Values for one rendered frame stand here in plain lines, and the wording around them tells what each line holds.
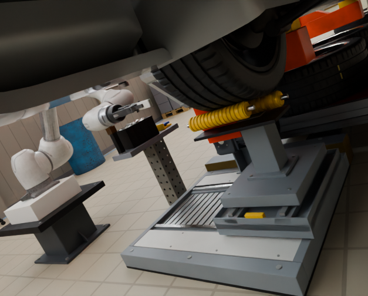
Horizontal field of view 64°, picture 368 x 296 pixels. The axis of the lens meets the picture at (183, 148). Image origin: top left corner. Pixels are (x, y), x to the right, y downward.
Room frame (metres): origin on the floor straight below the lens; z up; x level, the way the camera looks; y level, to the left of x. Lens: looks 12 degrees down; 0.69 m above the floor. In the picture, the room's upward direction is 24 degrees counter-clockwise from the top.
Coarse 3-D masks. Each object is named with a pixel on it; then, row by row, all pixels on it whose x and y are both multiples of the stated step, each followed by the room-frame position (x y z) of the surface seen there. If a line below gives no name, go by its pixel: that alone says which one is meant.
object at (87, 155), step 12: (60, 132) 4.30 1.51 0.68; (72, 132) 4.31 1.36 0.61; (84, 132) 4.40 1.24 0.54; (72, 144) 4.29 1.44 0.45; (84, 144) 4.33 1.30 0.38; (96, 144) 4.51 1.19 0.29; (72, 156) 4.31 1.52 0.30; (84, 156) 4.30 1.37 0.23; (96, 156) 4.39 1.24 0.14; (72, 168) 4.40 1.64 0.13; (84, 168) 4.30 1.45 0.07
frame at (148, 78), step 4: (148, 72) 1.00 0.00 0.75; (140, 76) 1.03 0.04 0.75; (144, 76) 1.02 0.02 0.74; (148, 76) 1.01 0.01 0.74; (152, 76) 1.01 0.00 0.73; (144, 80) 1.04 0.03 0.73; (148, 80) 1.03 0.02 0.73; (152, 80) 1.03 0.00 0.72; (156, 80) 1.02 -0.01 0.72; (148, 84) 1.05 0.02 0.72; (152, 84) 1.05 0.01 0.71; (156, 84) 1.06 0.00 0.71; (156, 88) 1.06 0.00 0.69; (160, 88) 1.06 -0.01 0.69; (164, 92) 1.08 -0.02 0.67; (168, 92) 1.09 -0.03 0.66; (168, 96) 1.10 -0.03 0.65; (172, 96) 1.09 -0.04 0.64; (176, 100) 1.11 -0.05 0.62; (180, 104) 1.13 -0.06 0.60; (184, 104) 1.12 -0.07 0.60
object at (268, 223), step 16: (336, 160) 1.10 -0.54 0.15; (320, 176) 1.04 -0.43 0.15; (336, 176) 1.06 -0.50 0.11; (320, 192) 0.91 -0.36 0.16; (224, 208) 1.09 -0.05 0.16; (240, 208) 1.02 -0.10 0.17; (256, 208) 1.01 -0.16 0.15; (272, 208) 0.96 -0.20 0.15; (288, 208) 0.87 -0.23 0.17; (304, 208) 0.88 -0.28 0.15; (320, 208) 0.88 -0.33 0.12; (224, 224) 1.01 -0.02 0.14; (240, 224) 0.96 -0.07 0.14; (256, 224) 0.91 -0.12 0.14; (272, 224) 0.87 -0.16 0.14; (288, 224) 0.84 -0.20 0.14; (304, 224) 0.80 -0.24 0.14
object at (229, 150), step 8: (216, 144) 1.52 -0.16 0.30; (224, 144) 1.49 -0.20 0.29; (232, 144) 1.46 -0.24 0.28; (240, 144) 1.47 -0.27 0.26; (224, 152) 1.50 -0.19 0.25; (232, 152) 1.47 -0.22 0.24; (240, 152) 1.61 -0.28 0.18; (248, 152) 1.60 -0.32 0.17; (240, 160) 1.58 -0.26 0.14; (248, 160) 1.61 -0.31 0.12; (240, 168) 1.56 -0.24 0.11
